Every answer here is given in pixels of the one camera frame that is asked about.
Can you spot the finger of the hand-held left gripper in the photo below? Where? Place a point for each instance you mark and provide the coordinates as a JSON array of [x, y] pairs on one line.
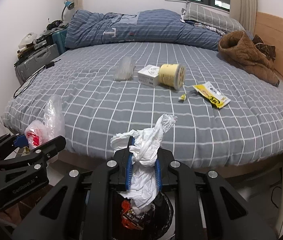
[[54, 146], [21, 141]]

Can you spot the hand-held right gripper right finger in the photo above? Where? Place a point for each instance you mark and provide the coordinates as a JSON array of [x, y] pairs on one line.
[[158, 177]]

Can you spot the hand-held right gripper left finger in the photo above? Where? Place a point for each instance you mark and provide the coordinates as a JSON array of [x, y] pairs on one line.
[[129, 165]]

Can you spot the white tissue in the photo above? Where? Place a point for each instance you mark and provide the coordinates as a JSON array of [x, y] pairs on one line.
[[146, 150]]

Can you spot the black lined trash bin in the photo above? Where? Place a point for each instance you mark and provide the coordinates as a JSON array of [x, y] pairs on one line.
[[164, 205]]

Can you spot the clear plastic bag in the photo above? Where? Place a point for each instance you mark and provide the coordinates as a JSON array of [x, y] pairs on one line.
[[54, 115]]

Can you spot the small yellow wrapper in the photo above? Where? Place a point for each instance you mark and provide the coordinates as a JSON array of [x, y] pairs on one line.
[[182, 97]]

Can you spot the small white box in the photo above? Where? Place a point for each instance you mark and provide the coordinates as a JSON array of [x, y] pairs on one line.
[[147, 77]]

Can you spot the clear plastic cup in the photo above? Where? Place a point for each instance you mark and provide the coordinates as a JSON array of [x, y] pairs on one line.
[[124, 68]]

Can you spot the yellow tub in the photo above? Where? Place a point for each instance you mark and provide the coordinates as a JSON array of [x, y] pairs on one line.
[[167, 75]]

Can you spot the yellow snack packet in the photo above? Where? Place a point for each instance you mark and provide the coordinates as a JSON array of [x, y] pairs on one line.
[[211, 95]]

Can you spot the person's left forearm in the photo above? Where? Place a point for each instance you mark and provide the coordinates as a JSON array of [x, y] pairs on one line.
[[9, 212]]

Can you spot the grey suitcase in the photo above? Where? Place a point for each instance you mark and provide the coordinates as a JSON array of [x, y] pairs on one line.
[[34, 62]]

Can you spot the white rounded object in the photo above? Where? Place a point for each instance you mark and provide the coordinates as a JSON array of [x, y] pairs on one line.
[[27, 40]]

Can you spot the teal plastic crate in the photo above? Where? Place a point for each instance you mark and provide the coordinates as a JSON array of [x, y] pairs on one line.
[[59, 40]]

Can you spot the black device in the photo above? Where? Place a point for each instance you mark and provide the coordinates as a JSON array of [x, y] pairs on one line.
[[55, 24]]

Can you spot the blue striped duvet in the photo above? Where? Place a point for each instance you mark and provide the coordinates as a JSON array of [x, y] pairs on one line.
[[144, 30]]

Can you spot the blue desk lamp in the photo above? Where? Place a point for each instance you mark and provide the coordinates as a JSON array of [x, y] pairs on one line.
[[69, 4]]

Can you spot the brown quilted jacket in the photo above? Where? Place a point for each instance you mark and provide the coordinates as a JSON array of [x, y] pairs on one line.
[[246, 55]]

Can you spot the dark brown patterned cloth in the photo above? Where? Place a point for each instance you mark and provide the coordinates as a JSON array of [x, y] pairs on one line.
[[265, 48]]

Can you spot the grey checked pillow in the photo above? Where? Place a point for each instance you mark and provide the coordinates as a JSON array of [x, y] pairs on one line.
[[211, 15]]

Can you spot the wooden headboard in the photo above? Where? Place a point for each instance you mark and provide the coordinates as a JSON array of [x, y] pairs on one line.
[[281, 42]]

